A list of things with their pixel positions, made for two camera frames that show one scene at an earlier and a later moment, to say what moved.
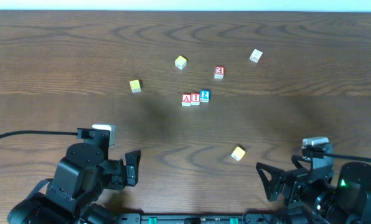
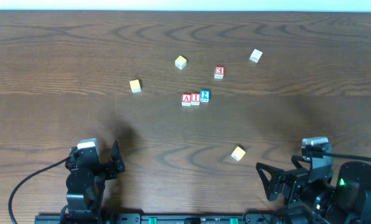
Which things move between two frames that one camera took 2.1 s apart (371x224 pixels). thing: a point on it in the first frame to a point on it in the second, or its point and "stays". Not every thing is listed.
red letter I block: [195, 99] stays
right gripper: [286, 182] stays
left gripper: [122, 172] to [109, 169]
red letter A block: [186, 99] stays
